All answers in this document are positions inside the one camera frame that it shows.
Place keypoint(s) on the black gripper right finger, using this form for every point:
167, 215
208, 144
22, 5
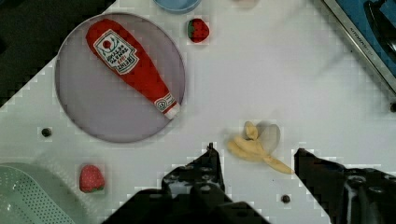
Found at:
348, 195

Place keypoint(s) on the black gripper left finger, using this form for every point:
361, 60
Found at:
190, 194

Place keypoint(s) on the light red plush strawberry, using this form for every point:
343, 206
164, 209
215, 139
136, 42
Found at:
91, 179

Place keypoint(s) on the grey round plate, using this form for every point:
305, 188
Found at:
98, 101

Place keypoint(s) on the dark red plush strawberry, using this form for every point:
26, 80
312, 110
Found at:
197, 30

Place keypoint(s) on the green perforated colander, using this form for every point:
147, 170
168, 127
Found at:
30, 194

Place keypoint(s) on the black toaster oven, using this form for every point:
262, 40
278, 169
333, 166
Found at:
370, 27

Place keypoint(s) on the red plush ketchup bottle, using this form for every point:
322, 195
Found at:
125, 56

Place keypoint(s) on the blue bowl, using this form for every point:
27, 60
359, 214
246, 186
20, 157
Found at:
178, 6

